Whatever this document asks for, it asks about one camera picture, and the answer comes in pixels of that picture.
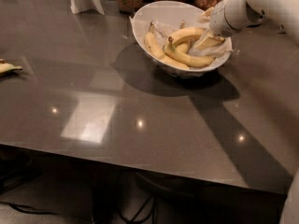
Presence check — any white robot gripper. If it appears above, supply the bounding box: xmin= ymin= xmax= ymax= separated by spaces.
xmin=193 ymin=0 xmax=263 ymax=50

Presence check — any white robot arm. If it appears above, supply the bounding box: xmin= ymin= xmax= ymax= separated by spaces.
xmin=209 ymin=0 xmax=299 ymax=224

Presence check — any middle hidden yellow banana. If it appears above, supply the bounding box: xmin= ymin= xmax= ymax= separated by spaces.
xmin=177 ymin=21 xmax=191 ymax=54

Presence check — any white oval bowl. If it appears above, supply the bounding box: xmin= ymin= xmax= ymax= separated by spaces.
xmin=130 ymin=1 xmax=232 ymax=78

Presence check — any banana at left edge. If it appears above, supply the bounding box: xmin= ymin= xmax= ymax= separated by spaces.
xmin=0 ymin=59 xmax=22 ymax=77

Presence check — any black floor cable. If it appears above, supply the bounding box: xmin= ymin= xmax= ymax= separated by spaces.
xmin=116 ymin=194 xmax=157 ymax=224

